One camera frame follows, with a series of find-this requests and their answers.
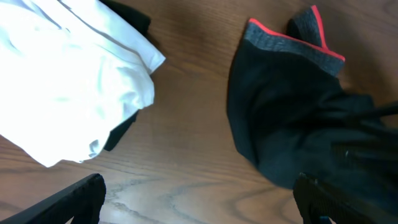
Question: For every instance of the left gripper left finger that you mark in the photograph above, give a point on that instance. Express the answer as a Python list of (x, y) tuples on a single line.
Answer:
[(79, 203)]

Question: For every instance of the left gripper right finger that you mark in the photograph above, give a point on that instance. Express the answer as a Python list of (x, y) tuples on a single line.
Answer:
[(319, 202)]

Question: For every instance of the black leggings red waistband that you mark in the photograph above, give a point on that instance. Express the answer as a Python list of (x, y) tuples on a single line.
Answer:
[(289, 114)]

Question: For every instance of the white folded garment left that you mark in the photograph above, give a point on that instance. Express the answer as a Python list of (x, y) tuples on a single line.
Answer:
[(71, 73)]

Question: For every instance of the black garment under white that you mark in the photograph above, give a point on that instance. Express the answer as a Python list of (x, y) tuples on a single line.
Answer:
[(124, 130)]

